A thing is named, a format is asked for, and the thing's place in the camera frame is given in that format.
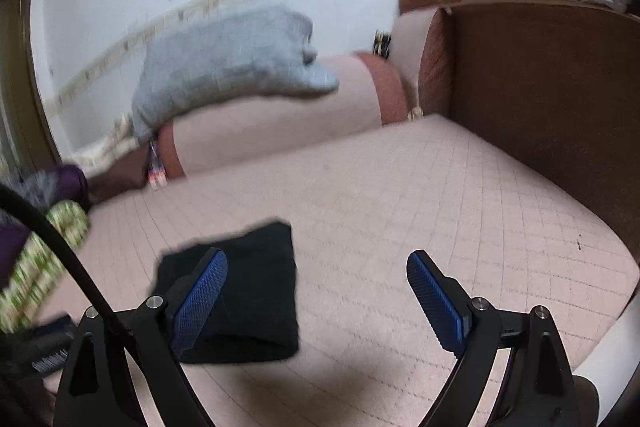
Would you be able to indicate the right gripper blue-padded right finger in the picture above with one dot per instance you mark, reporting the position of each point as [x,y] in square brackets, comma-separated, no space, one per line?
[538,388]

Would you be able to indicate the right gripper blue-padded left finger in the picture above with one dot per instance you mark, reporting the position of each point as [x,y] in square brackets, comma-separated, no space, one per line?
[96,387]

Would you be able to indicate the black pants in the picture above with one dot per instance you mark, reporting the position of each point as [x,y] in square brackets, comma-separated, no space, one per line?
[254,318]

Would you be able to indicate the green patterned rolled blanket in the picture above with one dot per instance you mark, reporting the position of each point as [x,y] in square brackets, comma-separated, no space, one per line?
[37,270]

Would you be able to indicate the pink quilted mattress cover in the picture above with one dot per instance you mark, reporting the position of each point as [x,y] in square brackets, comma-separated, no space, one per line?
[357,208]

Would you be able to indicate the purple garment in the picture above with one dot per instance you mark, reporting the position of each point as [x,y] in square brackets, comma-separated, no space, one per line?
[43,189]

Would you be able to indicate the dark brown cushion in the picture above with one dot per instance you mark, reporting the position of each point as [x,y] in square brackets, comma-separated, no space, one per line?
[126,174]

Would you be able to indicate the red and blue small packet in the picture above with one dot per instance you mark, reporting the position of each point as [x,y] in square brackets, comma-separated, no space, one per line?
[157,176]

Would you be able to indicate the cream crumpled cloth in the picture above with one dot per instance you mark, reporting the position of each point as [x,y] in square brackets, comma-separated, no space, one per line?
[99,156]

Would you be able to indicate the pink bolster with red ends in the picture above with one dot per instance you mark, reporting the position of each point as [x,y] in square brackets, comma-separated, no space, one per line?
[370,95]

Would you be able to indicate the grey quilted blanket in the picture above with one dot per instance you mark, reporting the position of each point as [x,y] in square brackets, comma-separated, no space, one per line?
[265,52]

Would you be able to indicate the black and gold small object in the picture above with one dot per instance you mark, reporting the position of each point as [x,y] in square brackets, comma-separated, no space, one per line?
[381,44]

